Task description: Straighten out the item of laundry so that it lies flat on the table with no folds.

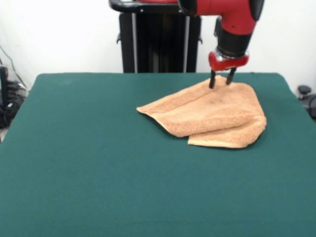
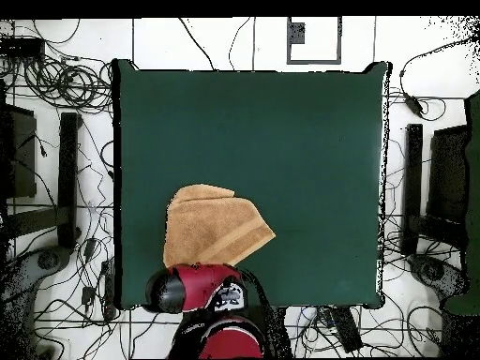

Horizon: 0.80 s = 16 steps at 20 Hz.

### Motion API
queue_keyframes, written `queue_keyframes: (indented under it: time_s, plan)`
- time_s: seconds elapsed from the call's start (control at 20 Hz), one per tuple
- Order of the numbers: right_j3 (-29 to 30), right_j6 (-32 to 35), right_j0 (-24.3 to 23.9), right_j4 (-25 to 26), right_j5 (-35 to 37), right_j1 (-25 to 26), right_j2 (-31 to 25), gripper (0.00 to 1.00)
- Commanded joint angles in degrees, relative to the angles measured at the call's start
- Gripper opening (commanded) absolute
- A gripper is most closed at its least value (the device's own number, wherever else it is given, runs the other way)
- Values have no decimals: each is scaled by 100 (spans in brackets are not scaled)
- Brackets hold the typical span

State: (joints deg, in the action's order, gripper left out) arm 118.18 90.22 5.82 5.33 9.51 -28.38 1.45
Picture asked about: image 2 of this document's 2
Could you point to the tan terry towel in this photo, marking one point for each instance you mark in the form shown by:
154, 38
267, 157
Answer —
210, 228

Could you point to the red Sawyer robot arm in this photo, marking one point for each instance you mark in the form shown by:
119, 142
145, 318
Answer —
198, 285

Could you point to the flat black box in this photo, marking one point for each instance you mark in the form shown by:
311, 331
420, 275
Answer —
20, 48

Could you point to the dark green table cloth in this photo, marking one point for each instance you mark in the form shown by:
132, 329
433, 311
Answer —
300, 131

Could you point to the black power strip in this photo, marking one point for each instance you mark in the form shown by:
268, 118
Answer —
108, 288
347, 330

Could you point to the small black power adapter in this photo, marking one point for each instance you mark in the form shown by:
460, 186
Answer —
88, 295

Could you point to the grey office chair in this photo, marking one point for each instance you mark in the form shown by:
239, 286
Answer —
433, 270
48, 259

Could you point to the dark box on stand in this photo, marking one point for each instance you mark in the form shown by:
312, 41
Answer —
448, 176
20, 157

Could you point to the green cloth drape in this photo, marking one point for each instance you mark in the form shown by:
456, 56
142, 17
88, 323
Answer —
473, 187

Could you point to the grey square floor frame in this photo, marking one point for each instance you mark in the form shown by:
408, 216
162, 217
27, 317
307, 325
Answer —
296, 33

